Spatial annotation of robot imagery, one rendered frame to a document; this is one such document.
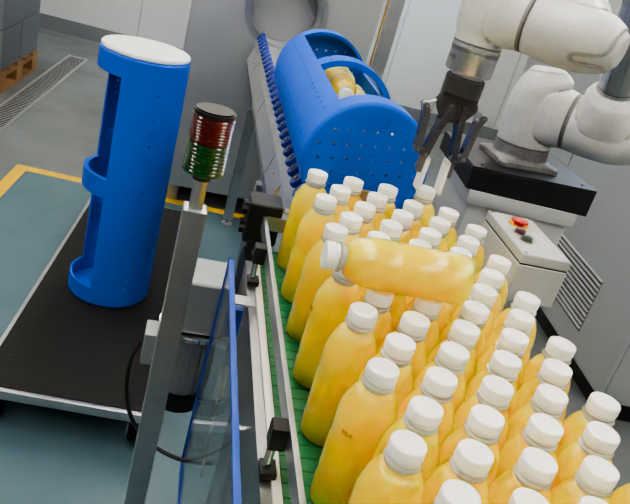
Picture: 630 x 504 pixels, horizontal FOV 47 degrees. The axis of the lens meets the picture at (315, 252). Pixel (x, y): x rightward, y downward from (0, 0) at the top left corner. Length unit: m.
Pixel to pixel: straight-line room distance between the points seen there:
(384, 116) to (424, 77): 5.48
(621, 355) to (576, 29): 2.04
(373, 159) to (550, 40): 0.47
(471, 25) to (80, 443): 1.61
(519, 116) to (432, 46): 4.93
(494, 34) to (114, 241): 1.56
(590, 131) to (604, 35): 0.74
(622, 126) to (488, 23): 0.76
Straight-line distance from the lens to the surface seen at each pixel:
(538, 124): 2.07
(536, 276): 1.40
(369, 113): 1.54
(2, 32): 5.06
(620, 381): 3.24
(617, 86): 1.98
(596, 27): 1.31
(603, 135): 2.03
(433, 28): 6.95
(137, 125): 2.34
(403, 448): 0.74
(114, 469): 2.24
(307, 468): 1.00
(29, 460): 2.25
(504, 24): 1.34
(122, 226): 2.48
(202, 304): 1.44
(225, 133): 1.07
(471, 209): 2.03
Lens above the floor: 1.55
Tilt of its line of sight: 24 degrees down
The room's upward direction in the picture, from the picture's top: 16 degrees clockwise
